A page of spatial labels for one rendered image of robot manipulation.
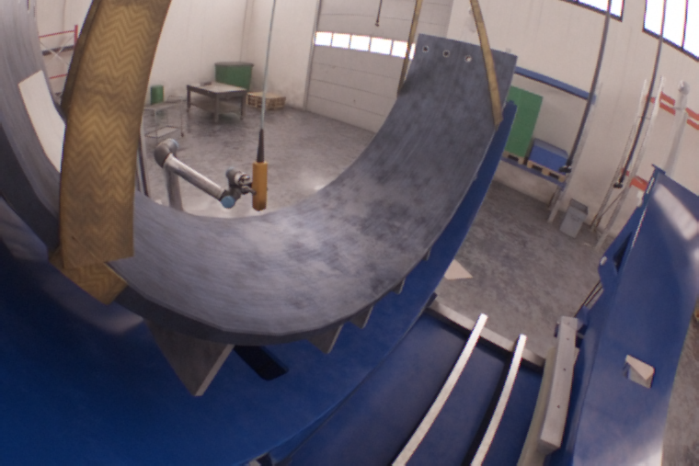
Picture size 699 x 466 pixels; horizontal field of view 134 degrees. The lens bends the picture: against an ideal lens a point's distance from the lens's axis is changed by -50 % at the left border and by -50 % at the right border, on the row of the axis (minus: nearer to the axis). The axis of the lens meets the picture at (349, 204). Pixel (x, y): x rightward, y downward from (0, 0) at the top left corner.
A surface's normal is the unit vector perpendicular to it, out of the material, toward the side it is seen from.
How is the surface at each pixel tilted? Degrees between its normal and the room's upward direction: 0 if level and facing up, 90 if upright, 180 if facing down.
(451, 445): 0
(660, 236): 69
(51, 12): 90
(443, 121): 55
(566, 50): 90
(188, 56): 90
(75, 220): 78
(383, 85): 90
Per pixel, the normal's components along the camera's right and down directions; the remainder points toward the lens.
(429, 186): -0.22, -0.54
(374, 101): -0.60, 0.30
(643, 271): -0.40, -0.25
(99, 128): 0.96, 0.07
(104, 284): 0.77, 0.40
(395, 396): 0.15, -0.87
